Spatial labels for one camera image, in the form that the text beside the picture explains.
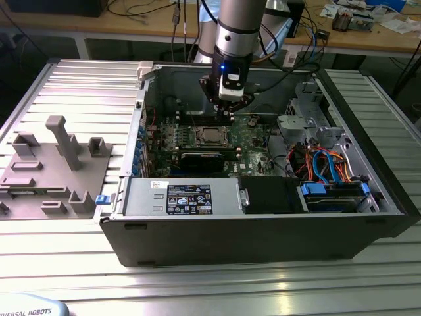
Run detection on black and grey PC case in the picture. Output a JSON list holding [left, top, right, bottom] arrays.
[[93, 61, 421, 267]]

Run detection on wooden workbench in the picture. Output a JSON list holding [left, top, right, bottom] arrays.
[[0, 0, 421, 55]]

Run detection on blue SATA wire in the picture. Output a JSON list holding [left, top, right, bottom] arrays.
[[321, 149, 341, 185], [310, 149, 330, 185]]

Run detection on grey plastic case latch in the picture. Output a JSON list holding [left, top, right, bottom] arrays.
[[136, 60, 155, 81]]

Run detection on orange wire bundle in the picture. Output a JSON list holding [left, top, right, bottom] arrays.
[[304, 146, 362, 184]]

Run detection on pale blue teach pendant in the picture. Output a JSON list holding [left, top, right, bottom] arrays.
[[0, 292, 70, 316]]

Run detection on large black box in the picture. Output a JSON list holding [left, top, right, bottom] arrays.
[[6, 0, 108, 18]]

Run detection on brown CPU cooler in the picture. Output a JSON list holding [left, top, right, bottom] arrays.
[[331, 9, 352, 33]]

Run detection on metal socket cover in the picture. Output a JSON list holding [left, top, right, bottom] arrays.
[[197, 126, 233, 146]]

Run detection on green motherboard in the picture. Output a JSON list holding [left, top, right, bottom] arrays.
[[144, 111, 280, 180]]

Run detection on grey parts rack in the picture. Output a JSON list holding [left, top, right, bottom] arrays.
[[0, 115, 114, 221]]

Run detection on white papers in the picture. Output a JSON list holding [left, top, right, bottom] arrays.
[[378, 18, 421, 34]]

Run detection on black optical drive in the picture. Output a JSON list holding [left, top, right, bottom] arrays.
[[238, 176, 295, 215]]

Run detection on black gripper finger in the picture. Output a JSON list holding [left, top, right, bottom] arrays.
[[228, 94, 255, 119], [199, 74, 228, 119]]

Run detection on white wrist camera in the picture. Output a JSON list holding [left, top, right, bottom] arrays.
[[218, 72, 247, 101]]

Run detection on grey power supply unit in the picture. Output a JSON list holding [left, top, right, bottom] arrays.
[[122, 177, 241, 217]]

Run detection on silver CPU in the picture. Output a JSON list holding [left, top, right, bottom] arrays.
[[201, 127, 228, 143]]

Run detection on graphics card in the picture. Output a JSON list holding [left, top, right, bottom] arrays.
[[177, 150, 227, 173]]

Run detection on silver metal drive cage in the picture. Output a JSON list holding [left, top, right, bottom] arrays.
[[275, 80, 355, 159]]

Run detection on hard disk in blue carrier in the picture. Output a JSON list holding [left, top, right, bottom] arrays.
[[297, 180, 371, 214]]

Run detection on grey electronic device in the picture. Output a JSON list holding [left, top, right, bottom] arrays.
[[348, 12, 376, 33]]

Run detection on upright black box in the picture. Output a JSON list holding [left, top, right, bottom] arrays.
[[286, 0, 306, 40]]

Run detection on CPU socket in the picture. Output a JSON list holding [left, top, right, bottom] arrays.
[[194, 124, 235, 148]]

